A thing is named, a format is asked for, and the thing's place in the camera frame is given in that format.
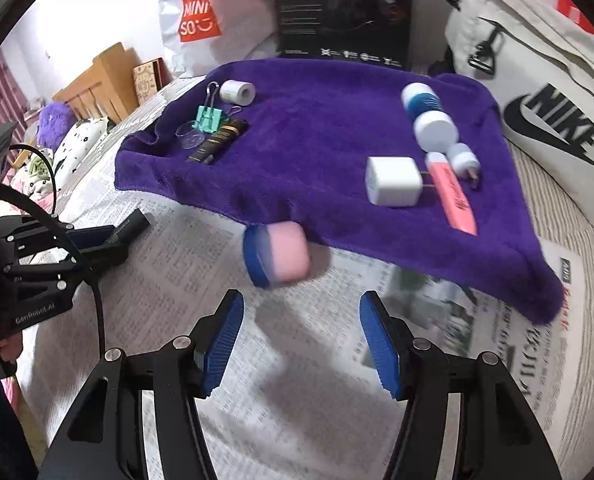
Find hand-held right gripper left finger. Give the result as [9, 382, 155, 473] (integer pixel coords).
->
[37, 289, 245, 480]

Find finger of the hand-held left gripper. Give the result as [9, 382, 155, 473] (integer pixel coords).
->
[7, 245, 130, 293]
[0, 212, 118, 261]

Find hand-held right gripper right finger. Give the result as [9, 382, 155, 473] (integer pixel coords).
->
[359, 290, 563, 480]

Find small black box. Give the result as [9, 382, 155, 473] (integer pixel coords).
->
[108, 208, 151, 248]

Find pink and blue case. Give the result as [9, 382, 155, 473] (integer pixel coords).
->
[243, 221, 312, 289]

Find clear plastic cap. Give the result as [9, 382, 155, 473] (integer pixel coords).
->
[175, 121, 208, 150]

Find black gold lighter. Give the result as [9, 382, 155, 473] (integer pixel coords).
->
[187, 118, 249, 165]

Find pink highlighter pen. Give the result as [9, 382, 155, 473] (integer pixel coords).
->
[424, 152, 478, 236]

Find white charger plug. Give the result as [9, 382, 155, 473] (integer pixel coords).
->
[365, 156, 435, 208]

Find green binder clip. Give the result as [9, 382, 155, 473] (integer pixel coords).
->
[192, 81, 243, 136]

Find small white grey jar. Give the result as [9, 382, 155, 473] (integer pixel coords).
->
[447, 143, 480, 177]

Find person's left hand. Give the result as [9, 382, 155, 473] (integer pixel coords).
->
[0, 315, 25, 367]

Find pink white plush toy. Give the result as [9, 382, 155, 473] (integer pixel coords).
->
[14, 152, 58, 206]

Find white black-spotted pillow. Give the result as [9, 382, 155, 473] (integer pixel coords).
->
[54, 116, 115, 186]

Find newspaper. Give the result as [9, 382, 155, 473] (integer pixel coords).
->
[52, 80, 585, 480]

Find purple plush toy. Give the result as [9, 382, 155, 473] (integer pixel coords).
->
[37, 101, 74, 151]

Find wooden headboard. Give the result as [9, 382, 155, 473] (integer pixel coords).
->
[52, 42, 140, 123]

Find purple towel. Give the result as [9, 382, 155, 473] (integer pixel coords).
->
[114, 57, 565, 326]

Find white tape roll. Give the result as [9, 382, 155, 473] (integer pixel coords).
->
[219, 79, 256, 106]

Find large blue white bottle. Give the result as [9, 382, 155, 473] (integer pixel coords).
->
[401, 82, 459, 153]

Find white sling bag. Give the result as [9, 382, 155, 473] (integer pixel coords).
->
[444, 0, 594, 236]

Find black headphone box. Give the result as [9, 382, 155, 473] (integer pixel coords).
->
[268, 0, 413, 71]

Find red white cardboard box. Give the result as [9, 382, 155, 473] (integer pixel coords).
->
[554, 0, 594, 36]

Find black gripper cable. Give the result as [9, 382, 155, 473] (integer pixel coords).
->
[0, 144, 106, 357]

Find wooden patterned frame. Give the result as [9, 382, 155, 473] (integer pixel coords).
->
[132, 59, 170, 107]

